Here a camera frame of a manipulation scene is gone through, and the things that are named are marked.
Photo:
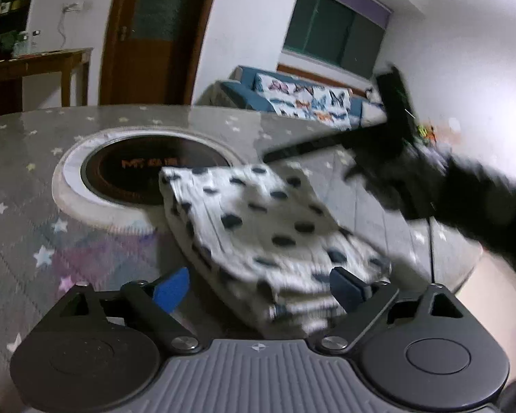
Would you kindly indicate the brown wooden door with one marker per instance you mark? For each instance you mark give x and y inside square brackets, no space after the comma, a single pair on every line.
[151,51]

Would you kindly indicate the butterfly print blanket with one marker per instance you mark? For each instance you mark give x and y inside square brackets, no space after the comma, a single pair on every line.
[327,105]

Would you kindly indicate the brown wooden side table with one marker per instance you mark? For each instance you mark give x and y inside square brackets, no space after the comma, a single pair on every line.
[64,62]

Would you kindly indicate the round black induction cooktop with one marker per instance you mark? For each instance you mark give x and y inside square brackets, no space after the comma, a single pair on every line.
[127,170]

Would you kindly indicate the white wall power outlet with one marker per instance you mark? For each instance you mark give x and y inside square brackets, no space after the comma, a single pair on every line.
[73,7]

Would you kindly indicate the blue sectional sofa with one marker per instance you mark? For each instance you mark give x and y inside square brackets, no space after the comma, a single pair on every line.
[238,92]

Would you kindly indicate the dark green window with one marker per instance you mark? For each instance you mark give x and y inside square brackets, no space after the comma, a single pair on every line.
[333,33]

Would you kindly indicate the grey star quilted table cover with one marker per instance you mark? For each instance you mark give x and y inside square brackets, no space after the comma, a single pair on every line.
[54,231]

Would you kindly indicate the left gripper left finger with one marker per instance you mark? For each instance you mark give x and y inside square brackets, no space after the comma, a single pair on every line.
[149,308]

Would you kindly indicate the white navy polka dot garment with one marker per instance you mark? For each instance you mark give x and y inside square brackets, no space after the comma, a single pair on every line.
[263,241]

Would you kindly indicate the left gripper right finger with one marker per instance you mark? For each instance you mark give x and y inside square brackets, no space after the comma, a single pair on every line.
[364,305]

